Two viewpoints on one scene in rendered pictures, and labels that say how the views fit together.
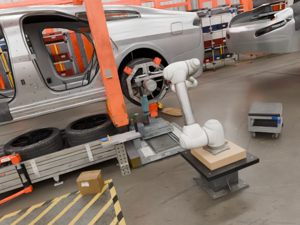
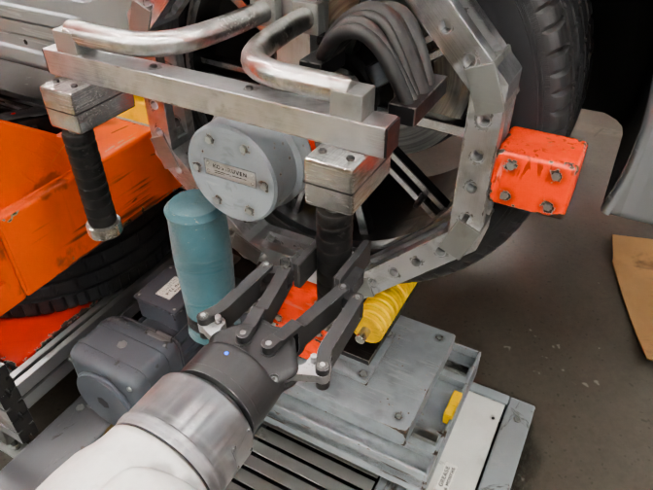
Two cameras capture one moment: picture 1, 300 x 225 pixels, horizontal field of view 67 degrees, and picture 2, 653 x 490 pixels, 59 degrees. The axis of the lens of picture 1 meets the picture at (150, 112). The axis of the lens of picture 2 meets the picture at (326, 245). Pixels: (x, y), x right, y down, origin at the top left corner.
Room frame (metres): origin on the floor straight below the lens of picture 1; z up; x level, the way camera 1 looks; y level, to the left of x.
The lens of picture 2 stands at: (2.44, -0.57, 1.20)
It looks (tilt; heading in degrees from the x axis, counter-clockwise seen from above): 38 degrees down; 43
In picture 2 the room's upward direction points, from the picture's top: straight up
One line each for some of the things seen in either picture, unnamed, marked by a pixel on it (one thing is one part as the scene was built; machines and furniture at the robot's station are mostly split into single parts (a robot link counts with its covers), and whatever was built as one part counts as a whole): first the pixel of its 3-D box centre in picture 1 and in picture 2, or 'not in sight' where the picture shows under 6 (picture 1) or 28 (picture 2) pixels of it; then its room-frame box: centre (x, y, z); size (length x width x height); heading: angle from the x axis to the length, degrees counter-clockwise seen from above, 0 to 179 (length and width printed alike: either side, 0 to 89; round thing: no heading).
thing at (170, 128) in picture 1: (153, 129); (352, 375); (3.13, -0.01, 0.13); 0.50 x 0.36 x 0.10; 105
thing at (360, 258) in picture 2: not in sight; (352, 269); (2.78, -0.29, 0.83); 0.07 x 0.01 x 0.03; 15
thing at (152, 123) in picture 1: (150, 117); (350, 315); (3.12, 0.00, 0.32); 0.40 x 0.30 x 0.28; 105
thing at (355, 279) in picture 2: not in sight; (357, 291); (2.76, -0.31, 0.83); 0.05 x 0.03 x 0.01; 15
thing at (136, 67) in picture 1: (147, 83); (304, 118); (2.96, -0.04, 0.85); 0.54 x 0.07 x 0.54; 105
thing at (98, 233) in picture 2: (140, 91); (91, 180); (2.69, 0.06, 0.83); 0.04 x 0.04 x 0.16
